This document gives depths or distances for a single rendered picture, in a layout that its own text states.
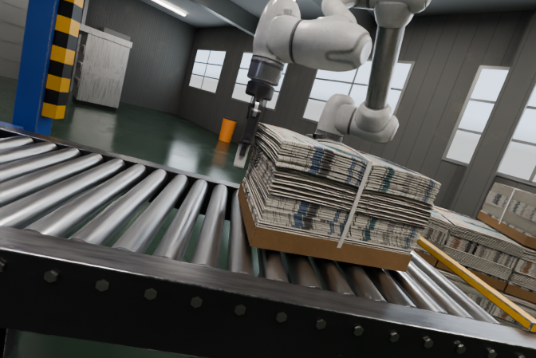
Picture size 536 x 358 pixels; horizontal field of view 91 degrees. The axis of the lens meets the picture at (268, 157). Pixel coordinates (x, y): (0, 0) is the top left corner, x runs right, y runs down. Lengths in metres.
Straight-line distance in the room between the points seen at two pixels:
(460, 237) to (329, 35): 1.16
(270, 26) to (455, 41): 4.61
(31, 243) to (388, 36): 1.17
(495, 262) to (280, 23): 1.39
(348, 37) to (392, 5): 0.53
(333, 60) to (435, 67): 4.50
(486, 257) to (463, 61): 3.79
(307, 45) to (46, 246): 0.59
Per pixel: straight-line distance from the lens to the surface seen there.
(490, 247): 1.60
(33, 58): 1.23
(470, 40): 5.15
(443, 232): 1.50
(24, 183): 0.71
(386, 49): 1.22
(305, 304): 0.47
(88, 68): 7.57
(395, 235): 0.67
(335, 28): 0.65
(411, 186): 0.65
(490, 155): 4.51
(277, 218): 0.54
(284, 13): 0.72
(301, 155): 0.50
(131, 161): 0.93
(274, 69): 0.71
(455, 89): 4.93
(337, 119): 1.45
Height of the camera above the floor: 1.06
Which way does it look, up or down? 9 degrees down
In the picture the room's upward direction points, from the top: 17 degrees clockwise
